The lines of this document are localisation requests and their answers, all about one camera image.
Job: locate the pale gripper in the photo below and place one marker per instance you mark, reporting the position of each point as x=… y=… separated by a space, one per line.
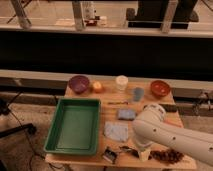
x=144 y=155

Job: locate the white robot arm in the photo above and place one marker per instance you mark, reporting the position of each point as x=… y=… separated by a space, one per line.
x=149 y=126

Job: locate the brown grape bunch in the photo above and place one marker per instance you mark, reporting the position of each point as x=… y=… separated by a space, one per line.
x=168 y=156

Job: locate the blue cloth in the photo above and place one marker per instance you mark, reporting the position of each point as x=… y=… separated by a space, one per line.
x=116 y=131

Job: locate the blue sponge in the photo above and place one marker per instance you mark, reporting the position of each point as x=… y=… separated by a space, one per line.
x=126 y=114

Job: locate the orange carrot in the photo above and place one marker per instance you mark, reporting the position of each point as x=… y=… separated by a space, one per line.
x=173 y=124

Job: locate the black rectangular block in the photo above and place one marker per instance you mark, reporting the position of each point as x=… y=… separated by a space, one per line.
x=169 y=108

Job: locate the blue plastic cup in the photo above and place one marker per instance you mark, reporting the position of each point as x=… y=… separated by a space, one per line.
x=138 y=94

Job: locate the orange bowl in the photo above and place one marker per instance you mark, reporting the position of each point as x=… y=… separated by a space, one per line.
x=160 y=88

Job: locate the green plastic tray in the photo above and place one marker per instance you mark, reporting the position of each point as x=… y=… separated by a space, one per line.
x=74 y=129

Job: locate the white lidded cup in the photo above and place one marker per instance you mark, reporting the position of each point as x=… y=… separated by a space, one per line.
x=121 y=82

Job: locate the orange round fruit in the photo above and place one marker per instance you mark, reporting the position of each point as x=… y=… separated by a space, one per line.
x=97 y=87

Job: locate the purple bowl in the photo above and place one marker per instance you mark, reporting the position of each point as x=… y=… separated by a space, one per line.
x=79 y=84

